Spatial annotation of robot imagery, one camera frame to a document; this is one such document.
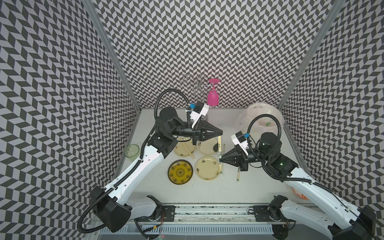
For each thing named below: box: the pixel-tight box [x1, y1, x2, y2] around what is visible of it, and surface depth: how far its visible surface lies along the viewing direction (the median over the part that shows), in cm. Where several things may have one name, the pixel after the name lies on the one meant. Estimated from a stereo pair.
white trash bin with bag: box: [235, 103, 285, 140], surface depth 86 cm
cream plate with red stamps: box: [195, 155, 220, 181], surface depth 88 cm
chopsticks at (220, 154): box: [218, 136, 223, 174], surface depth 58 cm
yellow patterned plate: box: [167, 159, 193, 185], surface depth 88 cm
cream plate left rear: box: [174, 137, 196, 157], surface depth 96 cm
